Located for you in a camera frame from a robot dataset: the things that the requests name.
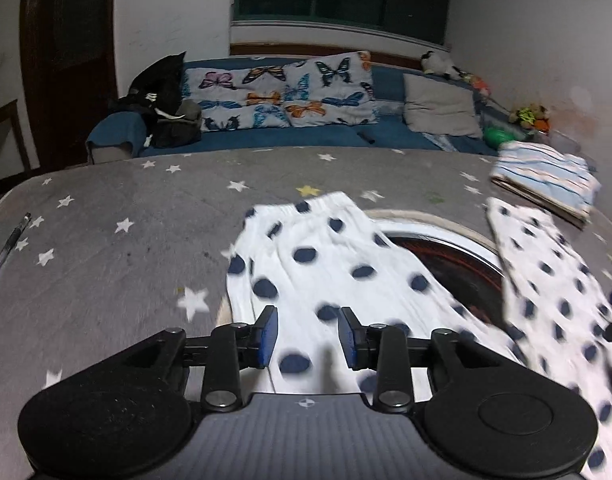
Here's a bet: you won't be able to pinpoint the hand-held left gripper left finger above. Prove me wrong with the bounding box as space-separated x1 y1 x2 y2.
120 305 279 411

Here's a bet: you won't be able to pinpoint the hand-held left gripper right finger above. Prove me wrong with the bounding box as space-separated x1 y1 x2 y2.
337 306 492 409

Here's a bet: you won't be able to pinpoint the white blue polka dot pants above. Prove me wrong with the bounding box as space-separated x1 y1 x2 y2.
225 191 612 480

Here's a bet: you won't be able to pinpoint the folded striped clothes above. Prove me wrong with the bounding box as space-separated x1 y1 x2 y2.
490 141 602 230

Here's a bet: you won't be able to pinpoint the round built-in cooker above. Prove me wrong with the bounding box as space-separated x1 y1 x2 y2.
368 209 506 333

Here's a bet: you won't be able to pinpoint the clear plastic box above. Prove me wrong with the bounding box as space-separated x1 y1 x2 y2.
550 129 584 157

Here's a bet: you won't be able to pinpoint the grey star tablecloth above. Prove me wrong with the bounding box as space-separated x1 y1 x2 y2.
0 146 612 480

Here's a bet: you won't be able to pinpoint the yellow green plush toys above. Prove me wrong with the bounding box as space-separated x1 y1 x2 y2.
508 104 551 134

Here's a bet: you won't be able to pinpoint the blue sofa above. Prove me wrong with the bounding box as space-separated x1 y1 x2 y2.
86 52 551 163

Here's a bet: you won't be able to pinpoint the green ball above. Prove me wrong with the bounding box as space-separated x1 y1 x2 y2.
484 127 512 149

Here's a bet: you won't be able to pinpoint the olive grey garment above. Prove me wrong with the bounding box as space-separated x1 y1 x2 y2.
151 100 203 149

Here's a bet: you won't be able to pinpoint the butterfly print pillows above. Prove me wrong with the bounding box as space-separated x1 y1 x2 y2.
181 51 379 132

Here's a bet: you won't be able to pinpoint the grey pillow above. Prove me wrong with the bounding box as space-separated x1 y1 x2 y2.
402 73 484 139

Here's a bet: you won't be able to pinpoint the orange plush toy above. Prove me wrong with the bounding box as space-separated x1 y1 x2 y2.
464 74 491 98

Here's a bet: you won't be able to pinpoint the black pen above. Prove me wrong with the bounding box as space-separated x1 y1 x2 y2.
0 212 32 295

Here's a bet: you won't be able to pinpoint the black bag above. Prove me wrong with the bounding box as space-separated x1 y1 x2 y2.
111 51 187 116

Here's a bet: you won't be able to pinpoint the black and white plush toy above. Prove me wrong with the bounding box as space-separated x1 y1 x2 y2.
420 51 461 80

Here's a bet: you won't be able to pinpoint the wooden side table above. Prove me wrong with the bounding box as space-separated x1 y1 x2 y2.
0 99 33 199

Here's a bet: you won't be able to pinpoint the dark wooden door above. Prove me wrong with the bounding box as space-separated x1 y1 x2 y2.
20 0 118 171

